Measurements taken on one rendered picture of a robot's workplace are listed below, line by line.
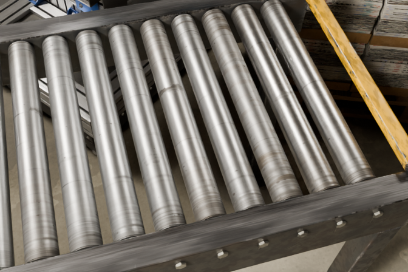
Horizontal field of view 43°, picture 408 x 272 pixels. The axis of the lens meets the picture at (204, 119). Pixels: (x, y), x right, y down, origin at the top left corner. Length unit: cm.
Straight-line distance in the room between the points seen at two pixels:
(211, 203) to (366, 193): 25
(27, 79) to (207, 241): 45
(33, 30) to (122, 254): 50
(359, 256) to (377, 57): 84
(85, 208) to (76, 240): 5
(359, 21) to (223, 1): 64
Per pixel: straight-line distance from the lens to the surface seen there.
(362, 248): 106
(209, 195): 82
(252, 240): 79
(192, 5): 109
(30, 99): 96
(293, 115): 92
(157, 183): 83
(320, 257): 169
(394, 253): 176
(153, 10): 108
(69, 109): 93
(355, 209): 85
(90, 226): 81
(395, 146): 92
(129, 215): 81
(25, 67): 101
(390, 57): 177
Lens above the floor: 152
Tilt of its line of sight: 54 degrees down
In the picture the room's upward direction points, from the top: 3 degrees clockwise
